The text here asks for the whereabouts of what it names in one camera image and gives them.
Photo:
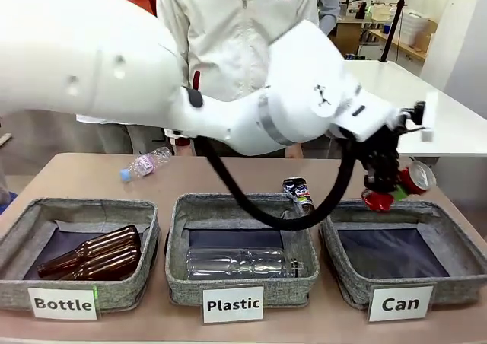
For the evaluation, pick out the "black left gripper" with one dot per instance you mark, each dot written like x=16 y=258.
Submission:
x=380 y=153

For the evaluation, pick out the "red crushed drink can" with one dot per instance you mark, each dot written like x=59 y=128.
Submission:
x=418 y=176

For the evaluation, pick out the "large clear plastic bottle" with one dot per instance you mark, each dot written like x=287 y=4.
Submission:
x=236 y=264

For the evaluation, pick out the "brown glass bottle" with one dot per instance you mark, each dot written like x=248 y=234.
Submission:
x=106 y=239
x=110 y=263

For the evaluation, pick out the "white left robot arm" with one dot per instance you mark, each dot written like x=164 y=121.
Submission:
x=114 y=55

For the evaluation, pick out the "black crushed drink can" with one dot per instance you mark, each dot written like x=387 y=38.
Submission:
x=298 y=190

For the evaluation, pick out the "white Can label card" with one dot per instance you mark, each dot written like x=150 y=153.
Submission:
x=400 y=303

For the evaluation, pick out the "grey fabric basket labelled Can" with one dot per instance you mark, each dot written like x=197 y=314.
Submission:
x=456 y=287

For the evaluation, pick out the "grey fabric basket labelled Plastic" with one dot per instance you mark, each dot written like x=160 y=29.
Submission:
x=236 y=294

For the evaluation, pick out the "grey fabric basket labelled Bottle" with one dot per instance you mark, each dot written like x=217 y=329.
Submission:
x=114 y=294

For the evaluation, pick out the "person's left hand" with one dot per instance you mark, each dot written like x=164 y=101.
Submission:
x=295 y=151

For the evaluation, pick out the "white background table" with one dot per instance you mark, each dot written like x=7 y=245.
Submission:
x=437 y=93

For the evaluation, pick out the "wooden background desk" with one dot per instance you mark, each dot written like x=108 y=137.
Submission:
x=395 y=41

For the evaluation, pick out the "brown cardboard box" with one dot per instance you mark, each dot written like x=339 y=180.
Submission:
x=426 y=35

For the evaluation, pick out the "stack of white containers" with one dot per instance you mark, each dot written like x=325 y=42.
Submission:
x=412 y=20

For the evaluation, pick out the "black tripod pole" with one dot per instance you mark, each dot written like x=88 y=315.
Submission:
x=395 y=16

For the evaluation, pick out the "background person in grey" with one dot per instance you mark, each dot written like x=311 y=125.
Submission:
x=330 y=1

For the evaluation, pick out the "white Plastic label card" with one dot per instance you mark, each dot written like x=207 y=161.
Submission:
x=233 y=305

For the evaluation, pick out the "person in white jacket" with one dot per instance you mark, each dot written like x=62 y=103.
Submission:
x=228 y=35

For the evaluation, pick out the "small pink-label plastic bottle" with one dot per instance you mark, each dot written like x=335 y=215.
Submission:
x=146 y=166

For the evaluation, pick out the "white Bottle label card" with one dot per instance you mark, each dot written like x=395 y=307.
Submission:
x=62 y=303

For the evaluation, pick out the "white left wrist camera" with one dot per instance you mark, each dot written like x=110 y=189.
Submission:
x=430 y=108

